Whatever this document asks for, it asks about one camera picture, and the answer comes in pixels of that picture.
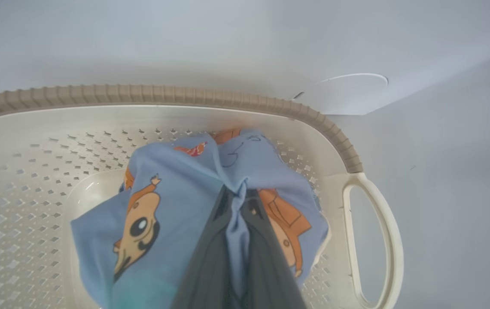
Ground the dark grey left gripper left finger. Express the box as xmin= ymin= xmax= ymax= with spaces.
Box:
xmin=170 ymin=187 xmax=234 ymax=309

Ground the blue cartoon print garment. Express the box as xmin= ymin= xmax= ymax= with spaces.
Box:
xmin=70 ymin=128 xmax=330 ymax=309

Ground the round white filter cover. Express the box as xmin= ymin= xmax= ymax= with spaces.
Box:
xmin=292 ymin=73 xmax=390 ymax=116

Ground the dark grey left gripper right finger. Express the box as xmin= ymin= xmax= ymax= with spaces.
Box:
xmin=242 ymin=189 xmax=308 ymax=309

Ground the cream perforated laundry basket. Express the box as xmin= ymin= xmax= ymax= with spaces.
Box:
xmin=0 ymin=84 xmax=405 ymax=309

